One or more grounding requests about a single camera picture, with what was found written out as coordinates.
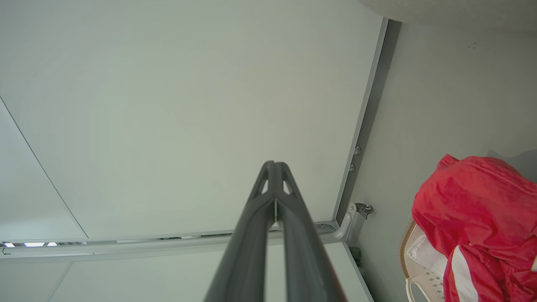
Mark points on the grey aluminium partition rail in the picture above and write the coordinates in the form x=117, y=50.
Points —
x=364, y=109

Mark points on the woven laundry basket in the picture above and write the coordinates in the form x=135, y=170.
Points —
x=434, y=286

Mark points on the grey metal support foot tube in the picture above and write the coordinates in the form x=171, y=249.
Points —
x=126, y=248

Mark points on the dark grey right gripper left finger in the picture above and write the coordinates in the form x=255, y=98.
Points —
x=247, y=251

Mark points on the grey table caster wheel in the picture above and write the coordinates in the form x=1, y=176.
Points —
x=364, y=209

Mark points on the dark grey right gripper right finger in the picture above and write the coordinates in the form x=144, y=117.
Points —
x=306, y=260

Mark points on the white garment with red stripe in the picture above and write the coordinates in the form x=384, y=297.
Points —
x=423, y=253

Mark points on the red cloth garment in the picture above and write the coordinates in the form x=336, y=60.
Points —
x=474, y=205

